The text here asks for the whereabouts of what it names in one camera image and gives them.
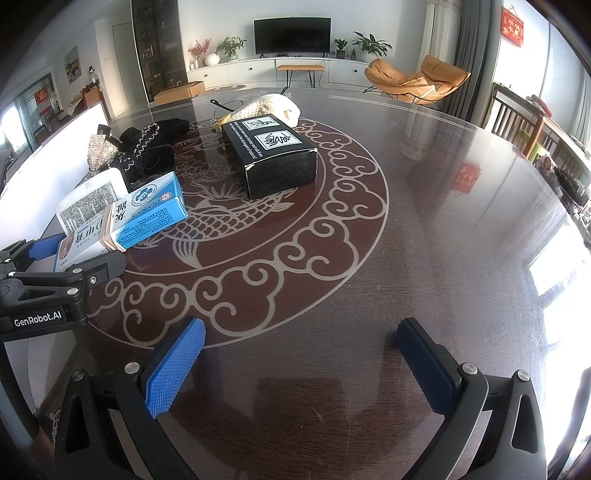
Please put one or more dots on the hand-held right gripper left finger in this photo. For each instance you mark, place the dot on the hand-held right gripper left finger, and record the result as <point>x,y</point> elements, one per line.
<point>174,367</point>

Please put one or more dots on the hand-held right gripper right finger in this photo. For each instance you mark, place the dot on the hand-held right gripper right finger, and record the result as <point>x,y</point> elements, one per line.
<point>429,369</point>

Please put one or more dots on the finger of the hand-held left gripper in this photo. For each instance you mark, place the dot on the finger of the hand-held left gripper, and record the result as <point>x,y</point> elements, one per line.
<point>104,267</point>
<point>45,249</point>

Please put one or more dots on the white and blue medicine box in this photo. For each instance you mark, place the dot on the white and blue medicine box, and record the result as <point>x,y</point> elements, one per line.
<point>81,249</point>

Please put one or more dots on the white printed medicine box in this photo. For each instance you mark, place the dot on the white printed medicine box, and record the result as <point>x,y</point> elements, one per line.
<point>90,203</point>

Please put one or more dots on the white storage box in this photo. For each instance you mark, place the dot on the white storage box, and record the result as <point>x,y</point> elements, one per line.
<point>46,143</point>

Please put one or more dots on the black fuzzy cloth item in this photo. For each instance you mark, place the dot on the black fuzzy cloth item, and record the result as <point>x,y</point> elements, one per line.
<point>147,159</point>

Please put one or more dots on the black packet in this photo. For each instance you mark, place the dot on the black packet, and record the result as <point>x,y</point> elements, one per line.
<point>159,129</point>

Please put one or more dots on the black cardboard box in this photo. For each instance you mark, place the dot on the black cardboard box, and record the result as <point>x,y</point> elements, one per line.
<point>272,159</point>

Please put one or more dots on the red door poster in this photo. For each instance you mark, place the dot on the red door poster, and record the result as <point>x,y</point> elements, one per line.
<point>41,95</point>

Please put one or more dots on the wooden sideboard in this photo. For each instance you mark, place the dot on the wooden sideboard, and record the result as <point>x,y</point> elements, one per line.
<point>90,99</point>

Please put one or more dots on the brown cardboard box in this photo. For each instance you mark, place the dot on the brown cardboard box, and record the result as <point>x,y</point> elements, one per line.
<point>178,92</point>

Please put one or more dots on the dark glass display cabinet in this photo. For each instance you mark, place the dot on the dark glass display cabinet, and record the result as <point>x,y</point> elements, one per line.
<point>159,46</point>

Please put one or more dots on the round white vase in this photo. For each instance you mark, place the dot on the round white vase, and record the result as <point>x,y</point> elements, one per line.
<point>212,59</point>

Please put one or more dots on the red flowers in vase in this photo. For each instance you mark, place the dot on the red flowers in vase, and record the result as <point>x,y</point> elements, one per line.
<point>199,50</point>

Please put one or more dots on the white television cabinet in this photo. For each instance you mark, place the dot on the white television cabinet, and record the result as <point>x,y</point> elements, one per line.
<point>240,71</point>

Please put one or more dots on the cluttered side shelf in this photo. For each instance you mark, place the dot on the cluttered side shelf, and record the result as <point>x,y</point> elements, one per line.
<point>568,157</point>

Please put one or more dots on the dark wooden chair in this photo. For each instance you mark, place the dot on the dark wooden chair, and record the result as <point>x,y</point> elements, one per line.
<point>512,117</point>

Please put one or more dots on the wooden bench with black legs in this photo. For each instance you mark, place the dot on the wooden bench with black legs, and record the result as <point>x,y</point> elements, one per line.
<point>300,68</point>

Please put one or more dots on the orange lounge chair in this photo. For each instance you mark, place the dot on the orange lounge chair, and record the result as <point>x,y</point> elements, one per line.
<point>406,81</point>

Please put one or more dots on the black television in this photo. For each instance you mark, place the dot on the black television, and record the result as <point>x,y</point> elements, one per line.
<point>292,36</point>

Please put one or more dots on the grey curtain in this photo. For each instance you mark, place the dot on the grey curtain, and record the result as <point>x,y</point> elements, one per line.
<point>475,60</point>

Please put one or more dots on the small green potted plant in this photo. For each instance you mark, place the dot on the small green potted plant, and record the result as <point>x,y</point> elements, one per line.
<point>340,46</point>

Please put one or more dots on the large leafy potted plant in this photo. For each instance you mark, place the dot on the large leafy potted plant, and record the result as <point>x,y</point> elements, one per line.
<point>371,44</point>

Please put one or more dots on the white sheer curtain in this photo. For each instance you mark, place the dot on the white sheer curtain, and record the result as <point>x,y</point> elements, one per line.
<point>438,32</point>

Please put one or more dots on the framed wall painting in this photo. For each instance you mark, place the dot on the framed wall painting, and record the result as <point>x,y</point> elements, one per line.
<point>71,64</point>

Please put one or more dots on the red wall hanging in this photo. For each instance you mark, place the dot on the red wall hanging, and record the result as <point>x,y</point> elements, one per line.
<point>513,26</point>

